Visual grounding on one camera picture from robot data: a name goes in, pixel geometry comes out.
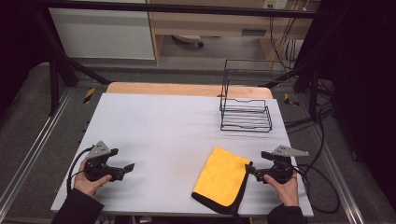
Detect white table sheet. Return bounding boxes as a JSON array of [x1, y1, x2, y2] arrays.
[[49, 92, 315, 218]]

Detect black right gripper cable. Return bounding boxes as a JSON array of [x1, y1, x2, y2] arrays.
[[291, 163, 341, 215]]

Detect wooden table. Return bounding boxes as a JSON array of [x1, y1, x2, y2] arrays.
[[105, 81, 275, 100]]

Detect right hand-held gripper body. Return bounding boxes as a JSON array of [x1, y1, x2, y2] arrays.
[[266, 145, 310, 185]]

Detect aluminium rail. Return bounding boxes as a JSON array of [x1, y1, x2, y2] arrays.
[[0, 88, 75, 207], [305, 123, 366, 224]]

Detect office chair base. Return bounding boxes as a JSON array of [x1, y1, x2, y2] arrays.
[[171, 34, 205, 49]]

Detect yellow cloth with black edge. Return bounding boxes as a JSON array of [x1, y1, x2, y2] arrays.
[[191, 146, 254, 217]]

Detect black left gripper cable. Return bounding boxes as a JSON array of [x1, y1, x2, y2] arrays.
[[65, 145, 95, 195]]

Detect bundle of black floor cables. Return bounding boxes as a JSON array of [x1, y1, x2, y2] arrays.
[[283, 102, 336, 135]]

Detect hanging desk cables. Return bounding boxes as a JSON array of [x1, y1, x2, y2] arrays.
[[268, 15, 301, 70]]

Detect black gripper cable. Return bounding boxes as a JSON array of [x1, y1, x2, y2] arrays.
[[291, 163, 341, 215], [65, 145, 95, 195]]

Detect person's right hand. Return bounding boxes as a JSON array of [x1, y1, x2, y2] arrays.
[[263, 172, 300, 208]]

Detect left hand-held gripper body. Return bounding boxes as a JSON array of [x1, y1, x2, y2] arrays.
[[83, 140, 120, 183]]

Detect person's left hand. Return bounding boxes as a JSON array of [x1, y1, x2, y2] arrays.
[[73, 158, 113, 197]]

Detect black curtain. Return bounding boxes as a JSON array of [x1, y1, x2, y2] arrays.
[[311, 0, 396, 204], [0, 0, 53, 110]]

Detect black metal frame bar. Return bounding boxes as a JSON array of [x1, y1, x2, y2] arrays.
[[36, 0, 325, 21]]

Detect white cabinet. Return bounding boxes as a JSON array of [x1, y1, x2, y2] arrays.
[[48, 7, 156, 61]]

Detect black metal stand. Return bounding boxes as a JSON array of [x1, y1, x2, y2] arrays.
[[261, 46, 322, 123], [30, 6, 112, 118]]

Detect black wire rack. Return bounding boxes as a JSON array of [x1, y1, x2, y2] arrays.
[[219, 58, 292, 133]]

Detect white wall socket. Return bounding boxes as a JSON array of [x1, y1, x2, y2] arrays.
[[262, 0, 290, 10]]

